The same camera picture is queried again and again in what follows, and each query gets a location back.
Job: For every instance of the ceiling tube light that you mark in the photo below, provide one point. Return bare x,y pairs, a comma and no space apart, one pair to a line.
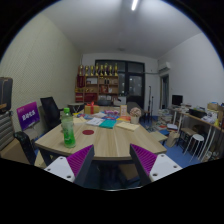
134,4

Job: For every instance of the yellow gift box red ribbon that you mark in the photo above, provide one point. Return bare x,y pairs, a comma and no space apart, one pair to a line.
91,109

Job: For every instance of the green tea drink bottle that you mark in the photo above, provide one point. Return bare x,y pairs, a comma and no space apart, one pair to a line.
68,131

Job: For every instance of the orange book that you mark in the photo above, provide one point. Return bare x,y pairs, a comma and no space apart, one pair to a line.
124,118

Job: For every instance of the blue printed book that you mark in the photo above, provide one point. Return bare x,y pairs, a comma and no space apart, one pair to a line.
109,117

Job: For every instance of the cream notebook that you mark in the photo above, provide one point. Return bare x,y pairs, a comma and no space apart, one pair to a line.
80,120

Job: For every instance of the black computer monitor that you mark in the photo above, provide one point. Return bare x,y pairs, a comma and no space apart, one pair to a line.
177,100

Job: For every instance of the pale yellow notepad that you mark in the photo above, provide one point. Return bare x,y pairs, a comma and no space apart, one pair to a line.
127,126

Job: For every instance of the black chair armrest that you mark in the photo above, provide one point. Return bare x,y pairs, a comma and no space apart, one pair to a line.
24,143

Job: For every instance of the teal book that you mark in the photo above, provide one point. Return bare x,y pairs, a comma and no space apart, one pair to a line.
108,124

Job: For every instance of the orange carton box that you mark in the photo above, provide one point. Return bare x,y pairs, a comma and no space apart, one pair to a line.
123,110

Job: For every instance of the pink flowers in white pot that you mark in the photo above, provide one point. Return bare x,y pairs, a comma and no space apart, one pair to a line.
135,113

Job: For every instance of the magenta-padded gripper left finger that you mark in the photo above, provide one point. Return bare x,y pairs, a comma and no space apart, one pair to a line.
79,160

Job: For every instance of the white air conditioner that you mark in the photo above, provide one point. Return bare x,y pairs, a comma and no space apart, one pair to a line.
164,66

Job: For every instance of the cluttered white side desk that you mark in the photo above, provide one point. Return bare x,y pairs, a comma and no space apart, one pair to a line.
200,120

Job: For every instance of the wooden shelf unit with trophies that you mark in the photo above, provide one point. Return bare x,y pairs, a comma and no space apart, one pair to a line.
96,86

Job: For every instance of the pink box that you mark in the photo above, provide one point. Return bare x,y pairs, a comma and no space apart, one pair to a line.
111,112

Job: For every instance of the white round stool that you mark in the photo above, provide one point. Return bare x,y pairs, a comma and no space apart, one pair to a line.
197,137

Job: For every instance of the black tripod stand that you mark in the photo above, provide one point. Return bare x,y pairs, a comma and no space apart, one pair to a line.
149,103

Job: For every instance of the black office chair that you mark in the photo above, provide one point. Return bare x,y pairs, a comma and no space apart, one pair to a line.
50,110

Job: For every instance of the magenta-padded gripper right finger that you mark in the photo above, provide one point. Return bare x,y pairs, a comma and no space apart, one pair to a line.
146,160

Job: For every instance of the small round side table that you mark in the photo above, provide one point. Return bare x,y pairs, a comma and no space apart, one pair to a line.
76,105

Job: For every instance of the white paper sheet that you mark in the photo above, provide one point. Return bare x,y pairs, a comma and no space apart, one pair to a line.
95,121

